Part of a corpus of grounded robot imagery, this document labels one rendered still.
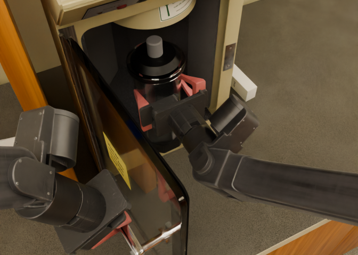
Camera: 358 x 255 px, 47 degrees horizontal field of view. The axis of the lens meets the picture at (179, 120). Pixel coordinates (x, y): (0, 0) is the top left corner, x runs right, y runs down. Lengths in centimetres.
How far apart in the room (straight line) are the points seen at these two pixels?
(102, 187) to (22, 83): 17
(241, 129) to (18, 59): 34
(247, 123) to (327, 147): 43
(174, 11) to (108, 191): 33
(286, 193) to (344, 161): 53
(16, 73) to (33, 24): 62
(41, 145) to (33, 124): 3
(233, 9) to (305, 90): 47
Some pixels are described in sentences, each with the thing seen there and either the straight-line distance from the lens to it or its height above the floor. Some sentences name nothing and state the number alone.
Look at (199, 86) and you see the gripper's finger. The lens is 77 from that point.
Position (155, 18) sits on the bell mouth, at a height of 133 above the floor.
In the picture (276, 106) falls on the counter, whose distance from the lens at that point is 111.
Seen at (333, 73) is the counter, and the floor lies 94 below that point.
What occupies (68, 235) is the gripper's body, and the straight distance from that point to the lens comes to 57.
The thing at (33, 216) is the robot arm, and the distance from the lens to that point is 47.
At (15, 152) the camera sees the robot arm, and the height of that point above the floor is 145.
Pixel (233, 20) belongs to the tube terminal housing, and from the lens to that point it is 77.
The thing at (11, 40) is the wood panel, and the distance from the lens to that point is 51.
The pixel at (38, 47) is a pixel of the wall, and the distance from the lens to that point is 120.
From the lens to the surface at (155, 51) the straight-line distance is 73.
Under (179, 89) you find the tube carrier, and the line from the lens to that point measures 79.
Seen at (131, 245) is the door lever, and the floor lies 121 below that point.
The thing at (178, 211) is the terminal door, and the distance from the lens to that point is 46.
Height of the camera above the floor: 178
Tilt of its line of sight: 53 degrees down
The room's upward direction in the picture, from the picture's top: straight up
